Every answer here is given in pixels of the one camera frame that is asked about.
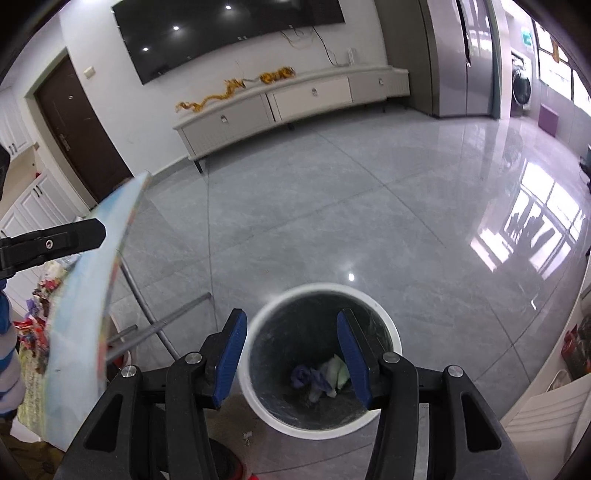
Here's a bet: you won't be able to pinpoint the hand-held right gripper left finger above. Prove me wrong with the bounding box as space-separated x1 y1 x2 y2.
55 308 249 480

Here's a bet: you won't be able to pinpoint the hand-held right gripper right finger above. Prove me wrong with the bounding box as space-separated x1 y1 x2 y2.
336 308 532 480

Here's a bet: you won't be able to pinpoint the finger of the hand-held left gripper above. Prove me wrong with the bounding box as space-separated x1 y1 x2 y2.
0 218 107 280

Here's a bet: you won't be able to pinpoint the white round trash bin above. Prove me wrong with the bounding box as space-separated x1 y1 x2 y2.
238 282 400 439

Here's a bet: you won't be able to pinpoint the white green crumpled wrapper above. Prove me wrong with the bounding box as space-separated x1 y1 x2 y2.
307 354 354 402

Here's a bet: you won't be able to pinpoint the white panelled cabinets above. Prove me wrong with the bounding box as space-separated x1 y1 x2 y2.
0 88 100 315

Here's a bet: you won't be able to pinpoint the pile of colourful snack wrappers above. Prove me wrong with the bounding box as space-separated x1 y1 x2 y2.
14 258 70 374

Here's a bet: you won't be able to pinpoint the purple crumpled cloth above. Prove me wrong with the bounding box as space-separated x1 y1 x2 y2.
290 364 326 391

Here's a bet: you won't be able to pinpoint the dark brown door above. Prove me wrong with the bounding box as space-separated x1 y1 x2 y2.
34 54 134 204

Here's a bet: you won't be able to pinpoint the table with landscape print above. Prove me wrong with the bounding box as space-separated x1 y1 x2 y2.
9 171 214 450

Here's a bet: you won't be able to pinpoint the red round object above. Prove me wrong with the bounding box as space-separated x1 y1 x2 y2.
210 440 245 480

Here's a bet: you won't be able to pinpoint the long golden dragon ornament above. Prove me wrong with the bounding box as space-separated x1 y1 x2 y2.
175 79 247 113

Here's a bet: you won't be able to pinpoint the white television cabinet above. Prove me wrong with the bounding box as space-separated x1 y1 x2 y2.
173 65 411 174

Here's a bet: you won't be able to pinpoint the short golden ornament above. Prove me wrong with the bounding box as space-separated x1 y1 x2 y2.
259 68 296 85

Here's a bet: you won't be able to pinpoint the purple stool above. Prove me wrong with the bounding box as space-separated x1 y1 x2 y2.
539 104 560 137

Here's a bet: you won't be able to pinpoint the grey refrigerator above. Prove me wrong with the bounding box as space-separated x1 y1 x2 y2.
418 0 502 121

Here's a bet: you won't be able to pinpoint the washing machine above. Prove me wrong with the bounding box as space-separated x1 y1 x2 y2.
510 51 536 116

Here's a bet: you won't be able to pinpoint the window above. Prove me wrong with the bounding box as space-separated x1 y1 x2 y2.
531 18 591 116

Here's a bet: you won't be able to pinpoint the black wall television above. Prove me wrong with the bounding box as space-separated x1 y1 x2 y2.
112 0 347 85

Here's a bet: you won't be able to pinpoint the television cables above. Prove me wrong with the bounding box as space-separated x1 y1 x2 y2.
281 25 358 68

